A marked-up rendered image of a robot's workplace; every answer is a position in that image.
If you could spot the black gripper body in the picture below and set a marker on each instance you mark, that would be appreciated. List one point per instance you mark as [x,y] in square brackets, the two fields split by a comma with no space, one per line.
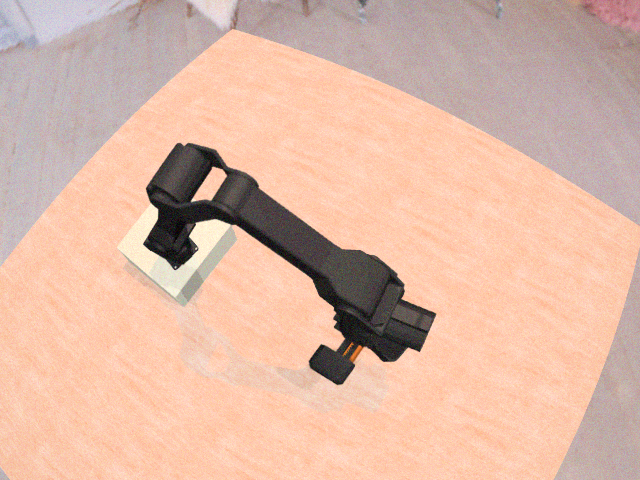
[332,365]

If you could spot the orange block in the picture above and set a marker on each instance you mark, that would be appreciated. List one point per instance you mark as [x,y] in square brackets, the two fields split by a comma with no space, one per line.
[356,353]

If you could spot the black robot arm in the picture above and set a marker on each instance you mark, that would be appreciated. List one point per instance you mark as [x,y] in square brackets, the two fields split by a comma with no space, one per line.
[364,291]

